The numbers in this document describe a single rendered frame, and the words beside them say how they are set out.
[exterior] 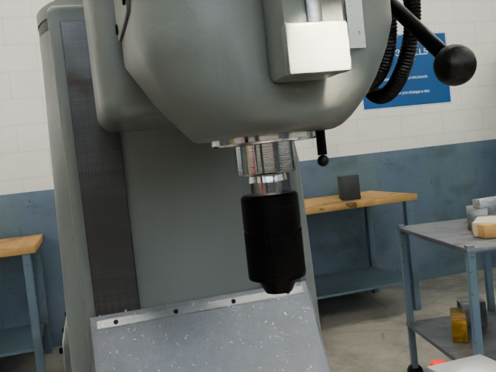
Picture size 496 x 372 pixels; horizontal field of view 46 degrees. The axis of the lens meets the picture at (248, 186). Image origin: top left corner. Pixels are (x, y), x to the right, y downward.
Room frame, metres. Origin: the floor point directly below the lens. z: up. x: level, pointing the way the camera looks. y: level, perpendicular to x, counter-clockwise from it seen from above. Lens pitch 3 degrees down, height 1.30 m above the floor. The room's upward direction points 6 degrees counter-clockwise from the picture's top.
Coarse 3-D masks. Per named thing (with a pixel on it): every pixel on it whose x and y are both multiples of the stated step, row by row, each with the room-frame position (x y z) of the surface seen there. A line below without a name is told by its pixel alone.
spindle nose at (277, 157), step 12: (264, 144) 0.45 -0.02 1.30; (276, 144) 0.45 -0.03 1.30; (288, 144) 0.46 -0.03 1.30; (240, 156) 0.46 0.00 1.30; (252, 156) 0.45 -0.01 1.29; (264, 156) 0.45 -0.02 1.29; (276, 156) 0.45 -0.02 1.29; (288, 156) 0.45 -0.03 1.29; (240, 168) 0.46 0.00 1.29; (252, 168) 0.45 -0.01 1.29; (264, 168) 0.45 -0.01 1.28; (276, 168) 0.45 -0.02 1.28; (288, 168) 0.45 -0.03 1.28
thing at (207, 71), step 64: (128, 0) 0.41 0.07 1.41; (192, 0) 0.37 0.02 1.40; (256, 0) 0.38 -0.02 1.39; (384, 0) 0.41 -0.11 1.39; (128, 64) 0.48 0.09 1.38; (192, 64) 0.38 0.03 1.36; (256, 64) 0.38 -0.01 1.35; (192, 128) 0.42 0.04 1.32; (256, 128) 0.40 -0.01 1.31; (320, 128) 0.44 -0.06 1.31
